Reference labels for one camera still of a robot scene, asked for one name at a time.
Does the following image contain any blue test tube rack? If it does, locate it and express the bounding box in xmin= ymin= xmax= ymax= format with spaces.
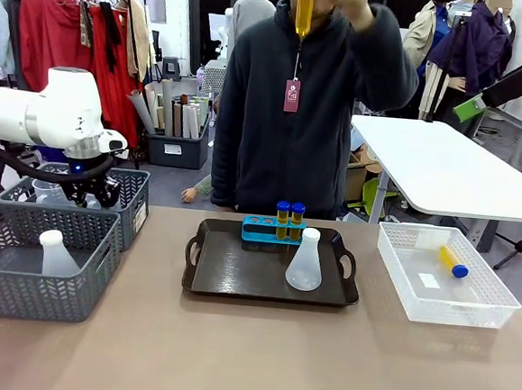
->
xmin=239 ymin=213 xmax=310 ymax=248

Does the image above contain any red dress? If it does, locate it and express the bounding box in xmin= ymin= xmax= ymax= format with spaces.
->
xmin=78 ymin=3 xmax=151 ymax=150

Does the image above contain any grey storage bin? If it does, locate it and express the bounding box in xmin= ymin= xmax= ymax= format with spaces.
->
xmin=144 ymin=117 xmax=212 ymax=171

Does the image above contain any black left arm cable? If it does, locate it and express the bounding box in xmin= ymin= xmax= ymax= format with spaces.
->
xmin=0 ymin=132 xmax=115 ymax=188

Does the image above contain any small grey plastic basket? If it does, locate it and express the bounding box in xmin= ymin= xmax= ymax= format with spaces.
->
xmin=0 ymin=159 xmax=152 ymax=255

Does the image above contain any white conical flask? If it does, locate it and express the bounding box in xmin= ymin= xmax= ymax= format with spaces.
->
xmin=283 ymin=225 xmax=327 ymax=294
xmin=35 ymin=228 xmax=86 ymax=279

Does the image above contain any dark brown serving tray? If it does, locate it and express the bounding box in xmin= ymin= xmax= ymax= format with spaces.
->
xmin=180 ymin=215 xmax=366 ymax=309

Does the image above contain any black hanging scarf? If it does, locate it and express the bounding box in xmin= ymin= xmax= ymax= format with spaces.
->
xmin=94 ymin=0 xmax=126 ymax=75

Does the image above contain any brown paper roll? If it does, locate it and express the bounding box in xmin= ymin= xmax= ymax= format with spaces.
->
xmin=169 ymin=100 xmax=186 ymax=138

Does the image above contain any person's left hand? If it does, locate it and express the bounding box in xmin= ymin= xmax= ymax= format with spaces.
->
xmin=307 ymin=0 xmax=378 ymax=33

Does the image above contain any maroon hang tag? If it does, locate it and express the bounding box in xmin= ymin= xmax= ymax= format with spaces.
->
xmin=282 ymin=77 xmax=303 ymax=115

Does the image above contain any clear plastic beaker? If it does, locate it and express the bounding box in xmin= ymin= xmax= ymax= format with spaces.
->
xmin=31 ymin=179 xmax=71 ymax=206

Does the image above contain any green plastic object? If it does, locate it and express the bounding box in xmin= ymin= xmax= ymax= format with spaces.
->
xmin=361 ymin=176 xmax=398 ymax=220

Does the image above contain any mannequin in purple jacket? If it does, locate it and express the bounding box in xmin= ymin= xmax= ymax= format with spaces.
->
xmin=422 ymin=0 xmax=517 ymax=139

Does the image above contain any mannequin in grey hoodie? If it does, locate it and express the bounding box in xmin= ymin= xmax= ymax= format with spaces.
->
xmin=230 ymin=0 xmax=278 ymax=41

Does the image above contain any mannequin arm green sleeve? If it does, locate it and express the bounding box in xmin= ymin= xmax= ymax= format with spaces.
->
xmin=180 ymin=170 xmax=215 ymax=206

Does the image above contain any white table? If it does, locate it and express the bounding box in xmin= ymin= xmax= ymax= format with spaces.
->
xmin=342 ymin=113 xmax=522 ymax=236

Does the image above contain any person's left forearm dark sleeve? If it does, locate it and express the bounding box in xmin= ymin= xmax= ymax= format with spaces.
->
xmin=346 ymin=3 xmax=426 ymax=116

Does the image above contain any yellow tube blue cap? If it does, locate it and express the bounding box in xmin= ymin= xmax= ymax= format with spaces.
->
xmin=293 ymin=0 xmax=315 ymax=40
xmin=436 ymin=243 xmax=472 ymax=280
xmin=273 ymin=200 xmax=292 ymax=241
xmin=288 ymin=201 xmax=307 ymax=241

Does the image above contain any white plastic basket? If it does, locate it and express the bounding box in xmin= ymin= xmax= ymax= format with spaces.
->
xmin=371 ymin=221 xmax=522 ymax=332

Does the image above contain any mannequin in beige coat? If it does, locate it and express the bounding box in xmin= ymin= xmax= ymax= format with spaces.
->
xmin=396 ymin=0 xmax=453 ymax=122

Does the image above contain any person in dark fleece jacket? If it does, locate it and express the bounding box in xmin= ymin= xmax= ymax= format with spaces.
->
xmin=207 ymin=0 xmax=427 ymax=227

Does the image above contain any large grey plastic basket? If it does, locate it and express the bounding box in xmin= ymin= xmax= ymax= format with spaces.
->
xmin=0 ymin=200 xmax=126 ymax=327

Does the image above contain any red jacket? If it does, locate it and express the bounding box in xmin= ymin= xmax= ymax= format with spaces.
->
xmin=12 ymin=0 xmax=104 ymax=102

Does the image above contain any beige hanging garment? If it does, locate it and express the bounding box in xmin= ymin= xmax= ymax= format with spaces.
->
xmin=115 ymin=0 xmax=162 ymax=84

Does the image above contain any tall grey paper roll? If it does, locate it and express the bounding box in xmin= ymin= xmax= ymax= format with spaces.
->
xmin=156 ymin=77 xmax=179 ymax=138

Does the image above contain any white paper roll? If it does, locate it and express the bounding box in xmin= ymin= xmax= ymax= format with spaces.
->
xmin=179 ymin=102 xmax=195 ymax=139

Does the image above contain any black step stool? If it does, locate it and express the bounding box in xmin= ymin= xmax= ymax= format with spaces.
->
xmin=160 ymin=55 xmax=183 ymax=81

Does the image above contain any cardboard box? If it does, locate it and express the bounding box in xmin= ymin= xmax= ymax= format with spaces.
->
xmin=343 ymin=150 xmax=383 ymax=205

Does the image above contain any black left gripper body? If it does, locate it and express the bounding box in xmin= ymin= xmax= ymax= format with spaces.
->
xmin=64 ymin=156 xmax=123 ymax=203

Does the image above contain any cream paper roll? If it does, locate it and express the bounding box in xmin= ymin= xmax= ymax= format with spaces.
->
xmin=140 ymin=81 xmax=169 ymax=131

